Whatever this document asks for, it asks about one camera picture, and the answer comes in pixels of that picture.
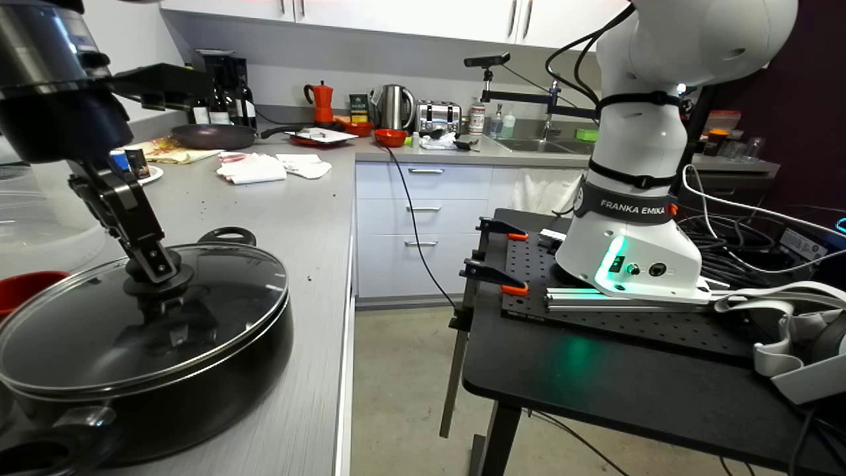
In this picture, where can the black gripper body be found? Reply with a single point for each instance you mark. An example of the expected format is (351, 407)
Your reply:
(61, 127)

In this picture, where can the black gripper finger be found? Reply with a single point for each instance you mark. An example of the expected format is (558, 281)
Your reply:
(109, 207)
(147, 207)

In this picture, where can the glass lid with black knob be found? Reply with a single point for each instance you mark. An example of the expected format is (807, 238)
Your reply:
(228, 292)

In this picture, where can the black nonstick pot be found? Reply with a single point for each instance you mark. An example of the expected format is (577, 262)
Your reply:
(212, 387)

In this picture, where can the red moka pot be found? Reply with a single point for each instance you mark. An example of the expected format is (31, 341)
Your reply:
(320, 103)

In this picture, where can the small white plate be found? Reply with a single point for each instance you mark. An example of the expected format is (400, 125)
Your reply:
(151, 174)

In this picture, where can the dark small can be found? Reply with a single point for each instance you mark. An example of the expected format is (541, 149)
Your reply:
(138, 162)

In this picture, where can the blue and orange can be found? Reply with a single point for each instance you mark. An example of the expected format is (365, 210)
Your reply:
(119, 162)

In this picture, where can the yellowish cloth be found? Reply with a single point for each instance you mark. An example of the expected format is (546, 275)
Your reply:
(182, 153)

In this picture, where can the white round plastic container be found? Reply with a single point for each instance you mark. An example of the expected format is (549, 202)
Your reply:
(43, 248)

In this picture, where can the dark frying pan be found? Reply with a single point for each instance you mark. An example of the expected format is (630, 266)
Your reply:
(212, 135)

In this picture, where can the dark wine bottle white label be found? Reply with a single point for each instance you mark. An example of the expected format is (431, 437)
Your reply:
(199, 115)

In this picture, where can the red plastic bowl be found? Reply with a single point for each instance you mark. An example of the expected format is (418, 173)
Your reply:
(31, 287)

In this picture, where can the large white cloth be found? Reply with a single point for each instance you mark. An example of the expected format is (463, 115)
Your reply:
(253, 170)

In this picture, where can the black coffee machine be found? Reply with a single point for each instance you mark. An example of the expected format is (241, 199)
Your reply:
(232, 88)

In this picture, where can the small white cloth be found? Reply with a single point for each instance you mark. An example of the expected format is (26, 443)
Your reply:
(307, 165)

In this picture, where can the red plate with white paper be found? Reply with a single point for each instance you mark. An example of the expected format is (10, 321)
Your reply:
(320, 135)

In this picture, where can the green jar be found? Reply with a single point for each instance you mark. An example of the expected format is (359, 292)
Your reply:
(359, 107)

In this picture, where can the small red bowl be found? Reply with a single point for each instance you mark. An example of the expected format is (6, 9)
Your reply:
(390, 139)

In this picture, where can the stainless steel kettle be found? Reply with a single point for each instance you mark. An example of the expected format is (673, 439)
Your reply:
(392, 107)

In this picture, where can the chrome toaster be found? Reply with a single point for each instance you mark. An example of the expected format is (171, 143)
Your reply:
(439, 117)

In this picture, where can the white drawer cabinet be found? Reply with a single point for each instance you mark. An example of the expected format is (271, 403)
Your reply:
(466, 229)

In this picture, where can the clear soap bottle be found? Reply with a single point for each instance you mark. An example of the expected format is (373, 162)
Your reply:
(476, 117)

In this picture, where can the black clamp with orange tip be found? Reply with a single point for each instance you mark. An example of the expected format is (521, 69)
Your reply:
(491, 275)
(500, 229)

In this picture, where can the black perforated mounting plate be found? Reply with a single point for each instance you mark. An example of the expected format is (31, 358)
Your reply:
(529, 266)

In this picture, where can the steel kitchen sink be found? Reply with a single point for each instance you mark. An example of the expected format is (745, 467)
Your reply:
(544, 140)

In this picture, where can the chrome kitchen faucet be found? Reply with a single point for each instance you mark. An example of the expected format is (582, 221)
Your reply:
(554, 100)

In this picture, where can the green sponge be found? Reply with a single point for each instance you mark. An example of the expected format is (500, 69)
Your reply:
(587, 135)

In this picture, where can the black work table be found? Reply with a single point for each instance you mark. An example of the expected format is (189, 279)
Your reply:
(618, 387)

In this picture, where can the grey white control device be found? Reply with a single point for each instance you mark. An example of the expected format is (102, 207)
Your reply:
(802, 361)

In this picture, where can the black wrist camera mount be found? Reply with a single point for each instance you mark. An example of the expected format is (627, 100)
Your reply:
(163, 83)

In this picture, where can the white wall cabinets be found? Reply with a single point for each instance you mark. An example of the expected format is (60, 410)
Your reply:
(398, 16)

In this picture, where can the aluminium rail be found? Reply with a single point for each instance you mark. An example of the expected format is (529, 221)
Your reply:
(618, 296)

